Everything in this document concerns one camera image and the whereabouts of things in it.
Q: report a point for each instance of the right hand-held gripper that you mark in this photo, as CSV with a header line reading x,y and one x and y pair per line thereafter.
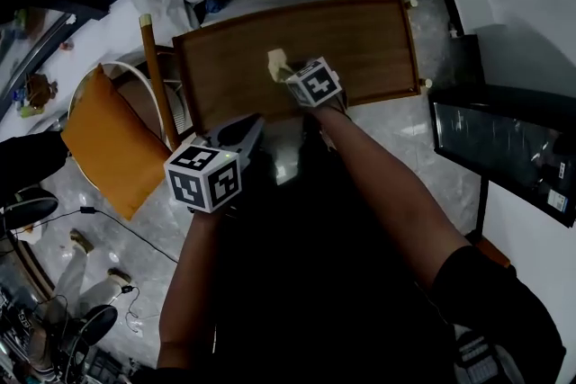
x,y
315,85

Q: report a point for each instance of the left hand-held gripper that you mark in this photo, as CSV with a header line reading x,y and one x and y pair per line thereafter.
x,y
198,189

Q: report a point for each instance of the pale yellow cloth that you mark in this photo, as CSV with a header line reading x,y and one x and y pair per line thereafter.
x,y
275,58

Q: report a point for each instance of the person's left forearm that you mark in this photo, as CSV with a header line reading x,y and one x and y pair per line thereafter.
x,y
189,283

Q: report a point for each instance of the person's right forearm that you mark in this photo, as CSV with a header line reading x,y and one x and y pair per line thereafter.
x,y
387,193

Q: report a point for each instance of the black glass-door cabinet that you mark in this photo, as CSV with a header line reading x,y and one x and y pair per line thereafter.
x,y
495,144

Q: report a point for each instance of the round white chair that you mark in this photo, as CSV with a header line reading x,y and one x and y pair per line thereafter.
x,y
148,94

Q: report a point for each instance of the blue fabric item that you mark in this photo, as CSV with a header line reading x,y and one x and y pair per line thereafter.
x,y
213,5

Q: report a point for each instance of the orange cushion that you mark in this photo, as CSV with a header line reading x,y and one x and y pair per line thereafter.
x,y
112,148

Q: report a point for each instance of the person's black clothing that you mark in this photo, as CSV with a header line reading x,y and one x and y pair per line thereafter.
x,y
315,274

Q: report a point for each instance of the small red item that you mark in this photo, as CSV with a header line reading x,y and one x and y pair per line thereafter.
x,y
66,44

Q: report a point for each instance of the small brown bag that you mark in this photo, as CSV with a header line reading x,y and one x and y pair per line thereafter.
x,y
39,90

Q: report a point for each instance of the yellow-green small item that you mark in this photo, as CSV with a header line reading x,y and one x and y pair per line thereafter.
x,y
31,111

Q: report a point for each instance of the white paper scrap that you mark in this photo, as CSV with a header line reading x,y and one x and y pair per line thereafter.
x,y
71,19

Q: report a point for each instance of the black office chair seat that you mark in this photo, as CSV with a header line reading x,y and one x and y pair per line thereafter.
x,y
31,209

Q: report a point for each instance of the small blue bottle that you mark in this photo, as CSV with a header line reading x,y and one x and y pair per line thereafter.
x,y
19,96

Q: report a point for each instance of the black round stool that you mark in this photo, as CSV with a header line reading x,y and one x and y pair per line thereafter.
x,y
96,321

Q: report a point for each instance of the orange chair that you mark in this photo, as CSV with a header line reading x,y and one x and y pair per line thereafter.
x,y
492,249

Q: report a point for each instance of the wooden shelf with clutter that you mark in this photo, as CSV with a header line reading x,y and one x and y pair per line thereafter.
x,y
18,328

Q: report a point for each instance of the white wall plug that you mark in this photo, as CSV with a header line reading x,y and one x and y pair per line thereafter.
x,y
452,31

